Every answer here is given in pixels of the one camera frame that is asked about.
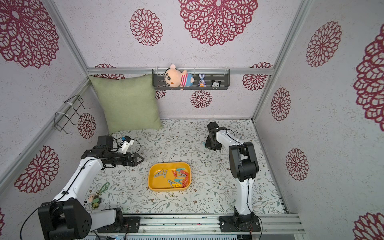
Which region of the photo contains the yellow plastic storage box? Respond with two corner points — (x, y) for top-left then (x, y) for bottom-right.
(148, 162), (192, 192)

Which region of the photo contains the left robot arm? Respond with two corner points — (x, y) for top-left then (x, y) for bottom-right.
(35, 136), (144, 240)

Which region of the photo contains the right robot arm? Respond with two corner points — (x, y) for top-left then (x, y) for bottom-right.
(205, 122), (262, 234)

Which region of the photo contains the pile of coloured clothespins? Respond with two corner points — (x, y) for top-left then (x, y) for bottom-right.
(153, 169), (189, 189)

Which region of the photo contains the grey clothespin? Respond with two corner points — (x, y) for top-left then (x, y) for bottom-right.
(154, 170), (168, 178)

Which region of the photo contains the green cushion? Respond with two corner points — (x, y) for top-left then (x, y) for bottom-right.
(89, 75), (163, 134)

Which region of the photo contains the black white mouse figure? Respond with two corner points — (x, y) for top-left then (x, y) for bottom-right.
(211, 80), (221, 88)

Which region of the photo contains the small blue rabbit figure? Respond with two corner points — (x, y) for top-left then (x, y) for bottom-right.
(199, 74), (206, 88)

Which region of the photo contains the cartoon boy plush doll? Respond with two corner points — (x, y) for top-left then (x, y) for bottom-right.
(164, 65), (195, 88)

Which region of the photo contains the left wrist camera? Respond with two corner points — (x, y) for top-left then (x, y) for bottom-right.
(117, 136), (135, 154)

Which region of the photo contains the green keychain toy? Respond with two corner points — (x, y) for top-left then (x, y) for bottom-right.
(87, 182), (110, 209)

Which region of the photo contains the dark grey wall shelf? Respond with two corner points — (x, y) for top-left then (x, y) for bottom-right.
(152, 67), (230, 91)

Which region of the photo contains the black wire wall rack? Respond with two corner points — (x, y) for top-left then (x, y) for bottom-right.
(53, 94), (91, 135)

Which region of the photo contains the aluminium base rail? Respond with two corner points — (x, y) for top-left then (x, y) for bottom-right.
(74, 212), (306, 236)

